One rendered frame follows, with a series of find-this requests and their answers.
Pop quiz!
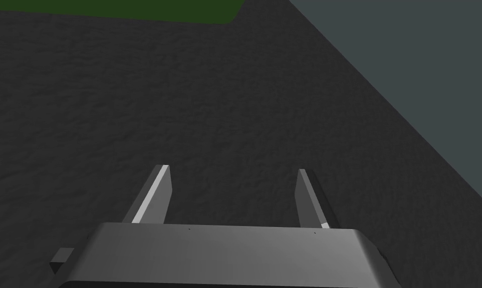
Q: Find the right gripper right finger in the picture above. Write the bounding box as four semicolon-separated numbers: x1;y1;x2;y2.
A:
294;168;340;230

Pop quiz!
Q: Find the green flat mat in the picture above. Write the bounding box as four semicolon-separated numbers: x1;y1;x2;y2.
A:
0;0;246;25

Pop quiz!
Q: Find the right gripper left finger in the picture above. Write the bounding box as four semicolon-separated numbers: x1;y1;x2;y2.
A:
122;164;173;225

